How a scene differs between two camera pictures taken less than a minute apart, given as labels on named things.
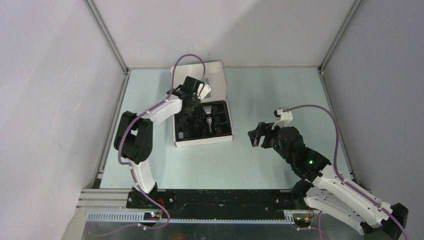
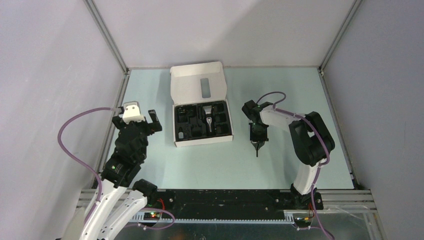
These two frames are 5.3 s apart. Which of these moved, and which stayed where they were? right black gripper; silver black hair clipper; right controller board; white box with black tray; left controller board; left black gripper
Moved: left black gripper; right black gripper
Stayed: left controller board; white box with black tray; silver black hair clipper; right controller board
